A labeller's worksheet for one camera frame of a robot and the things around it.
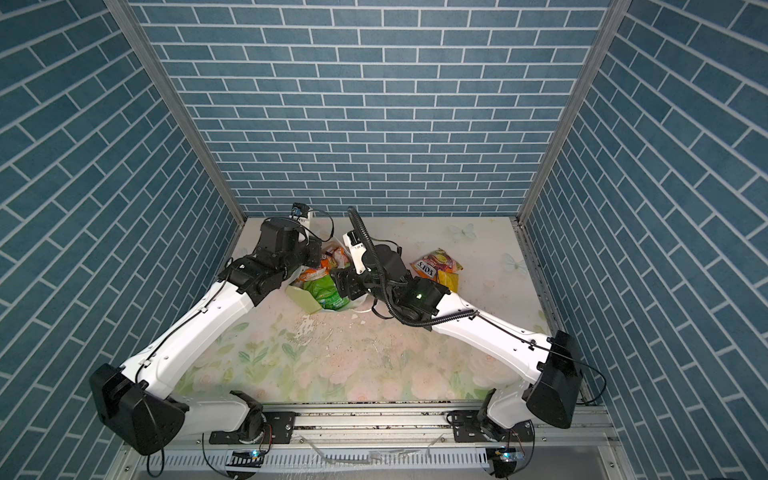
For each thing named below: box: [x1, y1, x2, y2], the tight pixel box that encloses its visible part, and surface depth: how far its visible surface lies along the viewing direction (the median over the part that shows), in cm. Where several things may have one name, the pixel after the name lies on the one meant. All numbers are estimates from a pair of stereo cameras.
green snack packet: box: [303, 274, 350, 311], surface depth 82 cm
